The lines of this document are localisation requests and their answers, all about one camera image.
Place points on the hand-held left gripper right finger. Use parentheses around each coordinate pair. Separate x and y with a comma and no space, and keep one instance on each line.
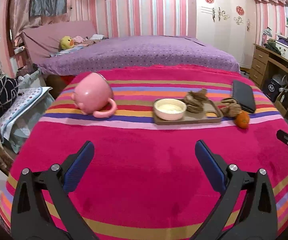
(210,165)

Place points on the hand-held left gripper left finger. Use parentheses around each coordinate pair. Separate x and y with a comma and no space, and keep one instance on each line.
(79,165)

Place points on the cardboard box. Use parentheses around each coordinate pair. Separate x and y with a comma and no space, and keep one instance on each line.
(285,102)

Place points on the black box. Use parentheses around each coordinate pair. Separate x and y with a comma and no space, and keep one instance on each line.
(271,88)

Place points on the tangerine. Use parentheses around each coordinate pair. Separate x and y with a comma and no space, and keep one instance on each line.
(242,120)

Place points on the white fan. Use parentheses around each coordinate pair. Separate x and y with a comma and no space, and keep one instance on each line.
(280,80)

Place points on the brown rectangular tray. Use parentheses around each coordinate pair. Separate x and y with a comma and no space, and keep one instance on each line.
(203,117)

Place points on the black notebook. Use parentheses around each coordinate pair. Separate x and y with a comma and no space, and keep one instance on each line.
(243,96)

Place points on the brown crumpled cloth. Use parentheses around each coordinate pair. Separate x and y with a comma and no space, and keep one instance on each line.
(231,108)
(195,101)

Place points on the striped pink blanket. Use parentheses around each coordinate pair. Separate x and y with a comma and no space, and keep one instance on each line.
(144,155)

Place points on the white bowl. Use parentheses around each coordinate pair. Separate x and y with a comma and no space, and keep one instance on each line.
(170,110)

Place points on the pink ceramic cup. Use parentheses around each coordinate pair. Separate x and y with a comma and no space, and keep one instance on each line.
(91,93)

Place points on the wooden desk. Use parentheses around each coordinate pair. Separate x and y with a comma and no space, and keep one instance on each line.
(258,62)

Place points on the white storage box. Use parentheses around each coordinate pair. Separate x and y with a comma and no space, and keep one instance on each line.
(283,50)

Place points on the dotted cushion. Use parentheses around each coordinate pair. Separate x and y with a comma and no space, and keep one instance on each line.
(24,105)

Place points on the green cloth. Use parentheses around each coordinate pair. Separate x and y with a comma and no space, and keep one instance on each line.
(272,46)

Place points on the black patterned bag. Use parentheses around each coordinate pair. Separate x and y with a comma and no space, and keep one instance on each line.
(4,92)

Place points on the white wardrobe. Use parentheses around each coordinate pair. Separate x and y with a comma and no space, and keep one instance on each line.
(221,40)

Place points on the light blue cloth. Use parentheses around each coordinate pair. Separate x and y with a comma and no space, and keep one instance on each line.
(66,51)

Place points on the yellow duck plush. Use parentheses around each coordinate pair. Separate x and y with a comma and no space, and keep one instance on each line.
(66,43)

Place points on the pink clothes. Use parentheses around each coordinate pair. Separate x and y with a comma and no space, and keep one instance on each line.
(79,39)

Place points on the bed with purple bedspread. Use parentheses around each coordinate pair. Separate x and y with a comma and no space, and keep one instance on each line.
(139,52)

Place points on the brown and white clothes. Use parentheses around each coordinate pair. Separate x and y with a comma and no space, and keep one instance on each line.
(96,37)

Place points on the white power socket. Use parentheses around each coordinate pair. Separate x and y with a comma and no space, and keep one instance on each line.
(19,50)

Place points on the pink covered headboard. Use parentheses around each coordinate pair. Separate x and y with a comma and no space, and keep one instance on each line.
(46,37)

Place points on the pink shiny curtain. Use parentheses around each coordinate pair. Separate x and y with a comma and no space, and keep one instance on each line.
(21,10)

